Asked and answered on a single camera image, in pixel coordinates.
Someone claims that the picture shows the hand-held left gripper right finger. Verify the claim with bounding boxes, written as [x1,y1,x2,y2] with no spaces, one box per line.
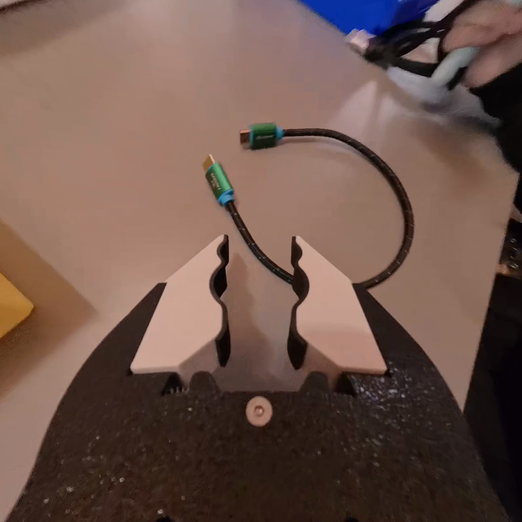
[287,235,388,387]

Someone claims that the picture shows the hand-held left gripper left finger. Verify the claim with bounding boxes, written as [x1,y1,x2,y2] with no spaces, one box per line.
[130,234,232,387]

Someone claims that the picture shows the black usb cable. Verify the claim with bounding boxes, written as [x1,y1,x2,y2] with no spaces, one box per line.
[344,0,482,79]

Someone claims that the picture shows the blue plastic bin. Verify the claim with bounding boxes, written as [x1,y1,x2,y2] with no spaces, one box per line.
[297,0,443,36]

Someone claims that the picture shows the yellow plastic bin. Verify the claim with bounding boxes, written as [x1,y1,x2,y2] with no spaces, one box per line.
[0,272,35,339]

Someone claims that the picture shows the black braided green-plug cable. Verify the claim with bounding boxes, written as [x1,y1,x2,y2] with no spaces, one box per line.
[201,122,415,291]

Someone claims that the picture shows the person's black pants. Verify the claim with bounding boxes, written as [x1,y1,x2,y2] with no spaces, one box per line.
[463,218,522,522]

